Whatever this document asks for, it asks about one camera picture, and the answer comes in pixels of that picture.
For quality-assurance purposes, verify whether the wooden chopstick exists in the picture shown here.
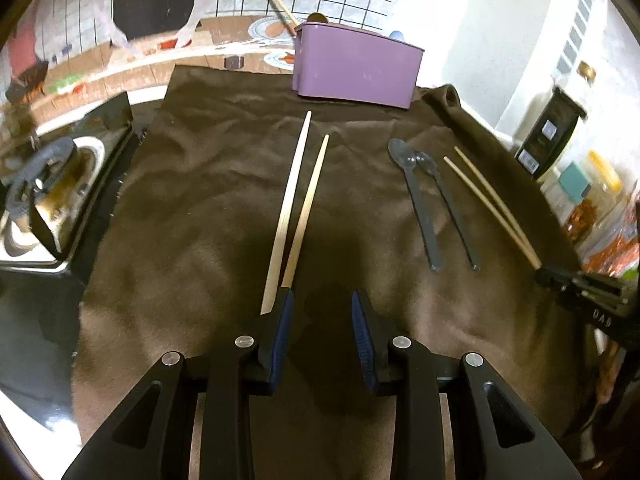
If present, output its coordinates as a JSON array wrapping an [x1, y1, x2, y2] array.
[[444, 156, 541, 270], [260, 110, 312, 315], [281, 134, 330, 288], [454, 146, 542, 269]]

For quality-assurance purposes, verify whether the jar with yellow lid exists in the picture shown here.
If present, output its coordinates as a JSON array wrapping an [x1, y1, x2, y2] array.
[[563, 151, 624, 246]]

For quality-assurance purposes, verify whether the jar with teal lid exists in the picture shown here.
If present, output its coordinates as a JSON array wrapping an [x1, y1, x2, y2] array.
[[541, 162, 591, 223]]

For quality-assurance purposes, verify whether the brown cloth mat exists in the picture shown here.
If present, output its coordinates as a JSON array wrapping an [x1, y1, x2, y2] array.
[[72, 66, 592, 479]]

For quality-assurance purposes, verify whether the grey plastic spoon right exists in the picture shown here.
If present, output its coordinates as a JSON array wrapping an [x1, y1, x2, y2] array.
[[416, 152, 480, 271]]

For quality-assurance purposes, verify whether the grey plastic spoon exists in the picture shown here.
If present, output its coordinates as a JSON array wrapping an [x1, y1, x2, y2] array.
[[387, 138, 442, 273], [416, 152, 480, 271]]

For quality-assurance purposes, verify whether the grey plastic spoon left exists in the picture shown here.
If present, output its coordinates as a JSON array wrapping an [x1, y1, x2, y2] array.
[[387, 138, 442, 273]]

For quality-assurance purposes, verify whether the gas stove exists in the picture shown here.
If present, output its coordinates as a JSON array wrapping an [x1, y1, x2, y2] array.
[[1, 92, 134, 274]]

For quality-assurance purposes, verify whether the purple utensil holder box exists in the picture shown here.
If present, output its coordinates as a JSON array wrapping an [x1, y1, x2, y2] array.
[[292, 22, 423, 110]]

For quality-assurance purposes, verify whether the chopstick standing in holder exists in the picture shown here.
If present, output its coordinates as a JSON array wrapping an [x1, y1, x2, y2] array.
[[272, 0, 299, 29]]

